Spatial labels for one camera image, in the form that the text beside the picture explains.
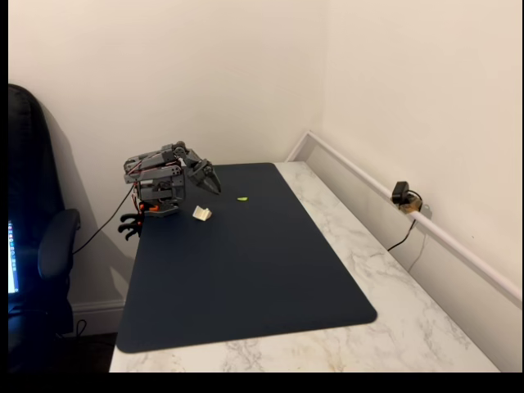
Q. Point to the black clamp orange tip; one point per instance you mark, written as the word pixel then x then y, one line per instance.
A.
pixel 131 218
pixel 130 232

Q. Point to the brown webcam mount block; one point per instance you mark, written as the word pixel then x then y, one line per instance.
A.
pixel 411 206

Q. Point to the dark blue desk mat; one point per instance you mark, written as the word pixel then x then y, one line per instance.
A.
pixel 245 266

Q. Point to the white baseboard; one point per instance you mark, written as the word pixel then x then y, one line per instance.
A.
pixel 98 311

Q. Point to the white wall rail trim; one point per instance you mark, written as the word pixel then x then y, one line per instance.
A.
pixel 450 241

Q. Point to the white plastic printed part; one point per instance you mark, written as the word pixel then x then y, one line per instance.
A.
pixel 200 213

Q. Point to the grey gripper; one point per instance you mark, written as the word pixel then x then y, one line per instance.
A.
pixel 203 177

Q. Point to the lit laptop screen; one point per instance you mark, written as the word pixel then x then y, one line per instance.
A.
pixel 12 258

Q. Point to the black webcam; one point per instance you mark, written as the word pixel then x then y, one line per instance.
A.
pixel 399 191

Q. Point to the black office chair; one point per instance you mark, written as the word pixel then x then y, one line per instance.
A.
pixel 32 184

